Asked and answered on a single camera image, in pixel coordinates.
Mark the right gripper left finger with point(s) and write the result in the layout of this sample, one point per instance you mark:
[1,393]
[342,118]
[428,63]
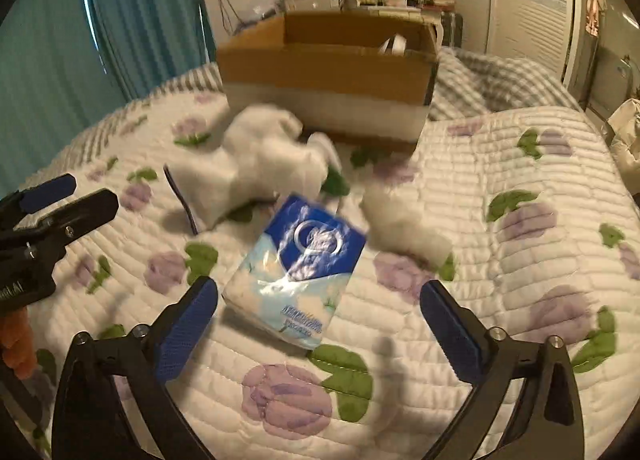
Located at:
[89,421]

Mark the brown cardboard box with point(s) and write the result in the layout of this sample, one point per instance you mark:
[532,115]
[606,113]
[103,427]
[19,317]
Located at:
[325,68]

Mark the small white sock roll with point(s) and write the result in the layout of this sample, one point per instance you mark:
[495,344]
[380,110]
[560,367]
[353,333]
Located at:
[397,227]

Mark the white black tissue pack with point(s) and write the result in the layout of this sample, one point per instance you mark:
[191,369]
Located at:
[396,46]

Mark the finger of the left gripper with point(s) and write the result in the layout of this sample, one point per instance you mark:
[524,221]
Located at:
[16,206]
[47,240]

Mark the white clothes pile on chair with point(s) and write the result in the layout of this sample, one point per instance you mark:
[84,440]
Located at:
[624,124]

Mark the left hand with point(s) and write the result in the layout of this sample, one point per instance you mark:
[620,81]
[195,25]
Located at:
[18,351]

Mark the floral quilted bed cover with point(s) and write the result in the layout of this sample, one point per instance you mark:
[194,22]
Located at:
[542,235]

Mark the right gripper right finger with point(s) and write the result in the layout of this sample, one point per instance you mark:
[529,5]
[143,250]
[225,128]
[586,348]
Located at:
[546,422]

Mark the white dressing table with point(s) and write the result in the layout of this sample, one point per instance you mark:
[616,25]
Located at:
[431,5]

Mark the grey checked duvet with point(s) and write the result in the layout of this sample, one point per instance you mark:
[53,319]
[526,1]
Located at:
[467,84]

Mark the white cloth bundle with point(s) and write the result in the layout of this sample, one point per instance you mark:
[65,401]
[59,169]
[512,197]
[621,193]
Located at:
[260,158]

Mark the teal window curtain left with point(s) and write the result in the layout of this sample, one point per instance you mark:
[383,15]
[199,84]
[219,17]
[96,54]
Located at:
[65,64]

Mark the blue tissue pack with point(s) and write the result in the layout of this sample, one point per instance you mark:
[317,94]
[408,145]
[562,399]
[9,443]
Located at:
[293,278]

